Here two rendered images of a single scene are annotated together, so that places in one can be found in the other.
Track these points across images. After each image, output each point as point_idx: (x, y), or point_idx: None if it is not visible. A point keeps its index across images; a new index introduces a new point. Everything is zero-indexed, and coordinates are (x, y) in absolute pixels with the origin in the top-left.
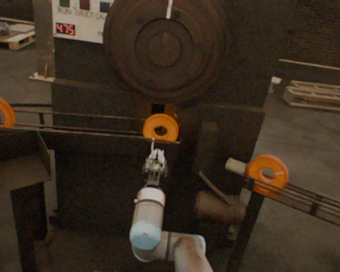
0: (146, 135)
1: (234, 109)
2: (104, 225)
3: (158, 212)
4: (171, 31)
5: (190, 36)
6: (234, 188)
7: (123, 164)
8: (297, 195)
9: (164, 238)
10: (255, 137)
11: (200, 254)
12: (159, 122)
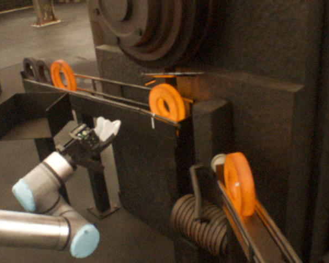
0: (152, 109)
1: (249, 83)
2: (153, 218)
3: (41, 177)
4: None
5: None
6: (275, 215)
7: (154, 146)
8: (240, 226)
9: (58, 212)
10: (287, 133)
11: None
12: (159, 93)
